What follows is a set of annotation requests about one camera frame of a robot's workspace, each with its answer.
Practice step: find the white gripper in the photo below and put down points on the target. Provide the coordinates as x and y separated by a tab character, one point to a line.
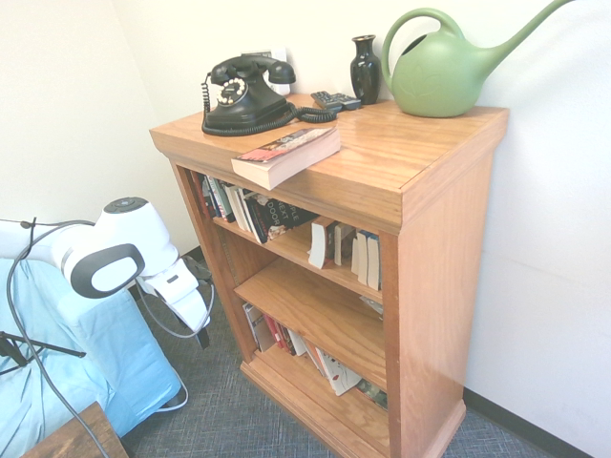
183	298

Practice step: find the thick red-black paperback book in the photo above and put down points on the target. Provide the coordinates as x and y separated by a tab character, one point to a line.
286	155

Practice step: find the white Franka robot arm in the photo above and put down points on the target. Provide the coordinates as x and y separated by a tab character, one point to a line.
119	234

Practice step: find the white grey-covered book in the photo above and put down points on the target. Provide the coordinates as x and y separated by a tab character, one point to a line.
258	329

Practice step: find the red spined book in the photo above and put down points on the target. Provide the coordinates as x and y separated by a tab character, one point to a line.
279	336

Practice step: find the white thin book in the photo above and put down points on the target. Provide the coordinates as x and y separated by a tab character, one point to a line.
297	342

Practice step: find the light blue cloth cover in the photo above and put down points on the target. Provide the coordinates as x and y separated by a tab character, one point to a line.
110	362

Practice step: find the orange spined book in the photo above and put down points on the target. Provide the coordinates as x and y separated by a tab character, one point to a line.
312	355

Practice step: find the row of upright paperbacks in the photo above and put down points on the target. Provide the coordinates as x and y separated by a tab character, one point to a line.
229	202

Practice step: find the white book with red print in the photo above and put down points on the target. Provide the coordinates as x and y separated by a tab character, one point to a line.
339	374

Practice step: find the black Couple Next Door book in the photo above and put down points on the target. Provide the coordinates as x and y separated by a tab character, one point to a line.
281	219

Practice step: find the curved white-paged paperback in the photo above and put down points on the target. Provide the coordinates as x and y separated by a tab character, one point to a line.
319	243

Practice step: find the black tripod stand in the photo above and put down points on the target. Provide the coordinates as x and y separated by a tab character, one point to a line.
52	347

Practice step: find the dark brown paperback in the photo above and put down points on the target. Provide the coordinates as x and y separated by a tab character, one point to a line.
331	243

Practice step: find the dark wooden table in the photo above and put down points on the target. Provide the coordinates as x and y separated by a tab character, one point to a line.
76	436

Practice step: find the grey-paged paperback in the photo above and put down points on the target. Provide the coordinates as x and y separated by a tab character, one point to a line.
343	243

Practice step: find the flat magazine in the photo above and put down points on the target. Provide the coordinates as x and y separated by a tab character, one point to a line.
372	305

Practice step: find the dark flat-lying book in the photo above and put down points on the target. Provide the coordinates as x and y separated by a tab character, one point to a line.
374	393

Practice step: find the black rotary telephone base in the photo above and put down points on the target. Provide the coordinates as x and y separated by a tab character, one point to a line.
248	107

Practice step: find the black rotary telephone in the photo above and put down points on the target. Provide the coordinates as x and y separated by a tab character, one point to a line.
312	113

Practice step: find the oak wooden bookshelf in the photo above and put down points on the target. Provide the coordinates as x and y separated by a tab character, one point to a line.
429	200

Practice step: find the black remote control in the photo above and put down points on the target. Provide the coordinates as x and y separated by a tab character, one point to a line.
326	100
348	101

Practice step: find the black telephone handset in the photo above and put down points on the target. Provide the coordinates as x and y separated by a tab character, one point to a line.
250	64

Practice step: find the black glossy vase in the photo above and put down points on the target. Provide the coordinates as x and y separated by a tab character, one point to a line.
365	71

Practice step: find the green plastic watering can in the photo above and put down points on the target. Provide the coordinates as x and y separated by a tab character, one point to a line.
434	81

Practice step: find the white wall device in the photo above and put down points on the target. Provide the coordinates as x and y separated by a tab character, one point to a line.
280	55

